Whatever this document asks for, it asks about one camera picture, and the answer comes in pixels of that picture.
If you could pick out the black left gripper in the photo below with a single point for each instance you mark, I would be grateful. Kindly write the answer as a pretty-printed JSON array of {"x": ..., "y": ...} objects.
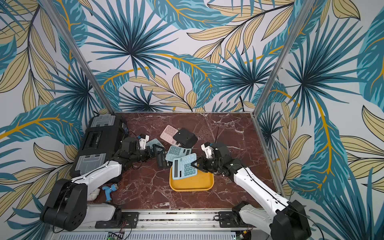
[{"x": 151, "y": 154}]

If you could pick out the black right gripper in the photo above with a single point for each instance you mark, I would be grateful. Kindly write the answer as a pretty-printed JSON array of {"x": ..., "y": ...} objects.
[{"x": 205, "y": 162}]

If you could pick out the black keyed calculator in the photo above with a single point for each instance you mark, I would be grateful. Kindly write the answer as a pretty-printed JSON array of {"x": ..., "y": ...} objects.
[{"x": 161, "y": 160}]

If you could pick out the yellow plastic tray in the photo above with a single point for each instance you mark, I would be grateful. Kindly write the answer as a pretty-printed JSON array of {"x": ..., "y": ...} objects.
[{"x": 199, "y": 183}]

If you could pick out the large teal calculator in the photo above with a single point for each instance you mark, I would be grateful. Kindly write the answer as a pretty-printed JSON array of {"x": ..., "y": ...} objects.
[{"x": 182, "y": 167}]

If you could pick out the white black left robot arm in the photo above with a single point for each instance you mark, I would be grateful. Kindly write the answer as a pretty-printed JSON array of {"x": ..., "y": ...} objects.
[{"x": 67, "y": 206}]

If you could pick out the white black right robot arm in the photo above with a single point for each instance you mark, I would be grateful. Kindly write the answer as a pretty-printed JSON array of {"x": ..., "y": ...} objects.
[{"x": 278, "y": 217}]

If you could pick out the small teal calculator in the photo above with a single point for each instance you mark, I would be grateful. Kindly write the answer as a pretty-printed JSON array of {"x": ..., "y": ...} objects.
[{"x": 155, "y": 142}]

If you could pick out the pink calculator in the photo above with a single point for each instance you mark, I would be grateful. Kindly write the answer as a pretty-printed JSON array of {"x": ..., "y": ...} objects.
[{"x": 168, "y": 135}]

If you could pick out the black upside-down calculator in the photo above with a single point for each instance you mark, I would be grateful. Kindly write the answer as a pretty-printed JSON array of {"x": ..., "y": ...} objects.
[{"x": 186, "y": 138}]

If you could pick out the blue toy figure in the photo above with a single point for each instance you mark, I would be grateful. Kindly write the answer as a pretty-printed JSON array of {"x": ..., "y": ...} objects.
[{"x": 108, "y": 190}]

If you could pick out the black plastic toolbox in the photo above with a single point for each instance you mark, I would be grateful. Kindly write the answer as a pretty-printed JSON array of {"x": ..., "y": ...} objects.
[{"x": 101, "y": 141}]

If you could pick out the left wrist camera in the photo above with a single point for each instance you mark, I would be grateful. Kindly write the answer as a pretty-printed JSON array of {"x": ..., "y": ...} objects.
[{"x": 143, "y": 139}]

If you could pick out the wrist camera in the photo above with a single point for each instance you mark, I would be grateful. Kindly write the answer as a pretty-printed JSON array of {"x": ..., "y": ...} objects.
[
  {"x": 143, "y": 139},
  {"x": 208, "y": 150}
]

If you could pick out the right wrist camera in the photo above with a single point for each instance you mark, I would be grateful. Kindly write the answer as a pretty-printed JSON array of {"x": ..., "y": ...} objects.
[{"x": 208, "y": 150}]

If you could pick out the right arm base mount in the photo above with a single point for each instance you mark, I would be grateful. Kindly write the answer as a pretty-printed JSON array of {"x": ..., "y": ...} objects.
[{"x": 230, "y": 219}]

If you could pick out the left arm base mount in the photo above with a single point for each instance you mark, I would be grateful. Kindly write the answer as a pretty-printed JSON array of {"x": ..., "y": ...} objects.
[{"x": 121, "y": 220}]

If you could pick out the aluminium front rail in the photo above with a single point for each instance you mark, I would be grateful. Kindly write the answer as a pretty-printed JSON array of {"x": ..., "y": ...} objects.
[{"x": 184, "y": 224}]

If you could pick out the right aluminium corner post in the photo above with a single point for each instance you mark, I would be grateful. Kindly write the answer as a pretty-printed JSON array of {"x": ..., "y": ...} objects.
[{"x": 299, "y": 21}]

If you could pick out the aluminium corner post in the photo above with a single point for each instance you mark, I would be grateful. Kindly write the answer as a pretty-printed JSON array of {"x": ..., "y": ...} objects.
[
  {"x": 73, "y": 47},
  {"x": 299, "y": 21}
]

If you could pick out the left aluminium corner post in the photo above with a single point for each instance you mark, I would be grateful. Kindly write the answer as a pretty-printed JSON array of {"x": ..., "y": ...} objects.
[{"x": 73, "y": 47}]

